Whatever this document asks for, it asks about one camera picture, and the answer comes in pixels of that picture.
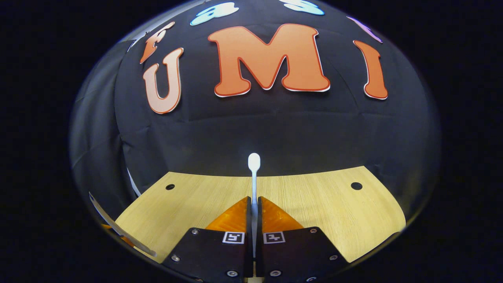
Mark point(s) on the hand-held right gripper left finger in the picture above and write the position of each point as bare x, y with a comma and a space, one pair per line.
220, 255

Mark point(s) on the black backdrop cloth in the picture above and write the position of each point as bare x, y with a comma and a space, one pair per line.
255, 129

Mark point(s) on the white toothpaste tube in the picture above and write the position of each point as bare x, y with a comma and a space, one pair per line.
118, 230

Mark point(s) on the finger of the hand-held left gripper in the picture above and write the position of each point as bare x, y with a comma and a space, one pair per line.
108, 228

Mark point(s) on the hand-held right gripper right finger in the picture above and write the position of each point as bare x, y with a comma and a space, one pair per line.
290, 255

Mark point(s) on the wooden desktop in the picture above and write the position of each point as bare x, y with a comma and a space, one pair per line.
326, 204

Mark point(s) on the white toothbrush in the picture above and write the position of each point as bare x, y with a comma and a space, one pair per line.
254, 162

